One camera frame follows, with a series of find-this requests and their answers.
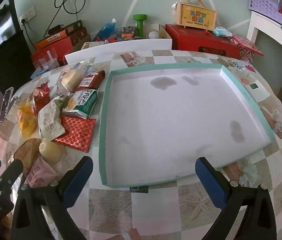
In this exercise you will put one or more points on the green white cracker packet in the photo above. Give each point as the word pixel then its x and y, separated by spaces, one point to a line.
pixel 83 102
pixel 60 102

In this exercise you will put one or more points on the orange brown snack packet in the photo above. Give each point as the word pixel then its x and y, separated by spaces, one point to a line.
pixel 28 150

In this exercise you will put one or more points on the clear acrylic stand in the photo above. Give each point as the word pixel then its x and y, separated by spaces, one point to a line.
pixel 5 105

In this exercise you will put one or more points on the dark brown box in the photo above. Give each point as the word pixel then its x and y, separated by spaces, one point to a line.
pixel 77 31

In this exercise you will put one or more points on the pale round bun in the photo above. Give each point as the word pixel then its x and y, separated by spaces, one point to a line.
pixel 50 150

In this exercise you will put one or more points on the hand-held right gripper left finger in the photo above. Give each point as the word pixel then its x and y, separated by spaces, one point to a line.
pixel 78 180

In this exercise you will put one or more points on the pile of colourful toys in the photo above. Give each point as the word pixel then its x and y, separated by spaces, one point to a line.
pixel 127 33

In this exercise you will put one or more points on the black flat television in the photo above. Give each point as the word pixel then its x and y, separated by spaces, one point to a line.
pixel 3 22

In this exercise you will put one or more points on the brown toy cardboard box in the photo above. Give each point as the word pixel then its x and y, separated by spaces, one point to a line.
pixel 164 31

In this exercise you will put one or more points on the light blue pack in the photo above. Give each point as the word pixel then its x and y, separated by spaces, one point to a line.
pixel 221 32

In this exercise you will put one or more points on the white cartoon card box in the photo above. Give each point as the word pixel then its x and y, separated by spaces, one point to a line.
pixel 88 45

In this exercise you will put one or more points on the red crinkled snack packet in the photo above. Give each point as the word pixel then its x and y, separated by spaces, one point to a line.
pixel 40 97

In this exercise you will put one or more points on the teal-edged white tray box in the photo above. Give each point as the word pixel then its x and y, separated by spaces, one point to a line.
pixel 168 120

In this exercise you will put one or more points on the checked patterned tablecloth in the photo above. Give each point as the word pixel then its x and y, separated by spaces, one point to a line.
pixel 156 212

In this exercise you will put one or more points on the yellow snack packet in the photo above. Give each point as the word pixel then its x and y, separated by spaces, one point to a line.
pixel 25 120

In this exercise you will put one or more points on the pink snack packet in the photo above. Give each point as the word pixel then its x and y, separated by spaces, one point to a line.
pixel 39 173

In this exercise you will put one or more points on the black cabinet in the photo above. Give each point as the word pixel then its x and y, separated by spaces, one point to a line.
pixel 10 60

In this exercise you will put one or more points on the small red clip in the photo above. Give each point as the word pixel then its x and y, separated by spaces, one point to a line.
pixel 207 32

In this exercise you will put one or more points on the white wall socket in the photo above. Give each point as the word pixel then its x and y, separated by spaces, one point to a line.
pixel 28 13

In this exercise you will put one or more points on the dark red biscuit packet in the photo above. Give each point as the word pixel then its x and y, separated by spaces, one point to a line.
pixel 90 80

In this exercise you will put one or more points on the white foam board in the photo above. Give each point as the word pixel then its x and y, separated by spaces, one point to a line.
pixel 121 47

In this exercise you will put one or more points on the white paper-look snack packet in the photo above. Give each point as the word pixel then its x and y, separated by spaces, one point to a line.
pixel 49 120

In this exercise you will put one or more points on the clear-wrapped round bread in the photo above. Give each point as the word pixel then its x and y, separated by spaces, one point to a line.
pixel 69 77

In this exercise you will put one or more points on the blue liquid bottle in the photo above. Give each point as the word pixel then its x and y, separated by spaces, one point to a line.
pixel 105 30

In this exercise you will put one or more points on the clear plastic box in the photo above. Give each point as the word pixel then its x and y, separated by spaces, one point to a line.
pixel 44 63

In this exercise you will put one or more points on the black power adapter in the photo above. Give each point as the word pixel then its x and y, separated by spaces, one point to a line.
pixel 55 27

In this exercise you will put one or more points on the green dumbbell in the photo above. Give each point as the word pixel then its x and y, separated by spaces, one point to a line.
pixel 141 26

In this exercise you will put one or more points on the orange flat box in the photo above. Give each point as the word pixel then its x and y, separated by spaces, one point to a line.
pixel 52 39

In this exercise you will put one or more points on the pink patterned tin box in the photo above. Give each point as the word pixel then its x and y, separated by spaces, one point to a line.
pixel 246 43

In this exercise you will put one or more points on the white round container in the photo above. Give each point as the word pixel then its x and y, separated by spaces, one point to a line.
pixel 153 35

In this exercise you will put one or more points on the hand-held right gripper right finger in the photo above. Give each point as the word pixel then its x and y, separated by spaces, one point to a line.
pixel 211 182

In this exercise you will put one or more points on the red dotted snack packet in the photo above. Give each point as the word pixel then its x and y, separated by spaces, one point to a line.
pixel 77 132

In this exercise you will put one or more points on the red cardboard box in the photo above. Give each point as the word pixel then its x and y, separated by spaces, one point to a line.
pixel 64 46

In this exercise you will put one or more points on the blue flat box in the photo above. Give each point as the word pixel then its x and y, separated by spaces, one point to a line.
pixel 38 74

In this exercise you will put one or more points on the white shelf unit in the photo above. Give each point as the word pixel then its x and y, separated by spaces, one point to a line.
pixel 256 22

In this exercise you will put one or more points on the red gift box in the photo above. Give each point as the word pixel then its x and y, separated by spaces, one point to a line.
pixel 193 40

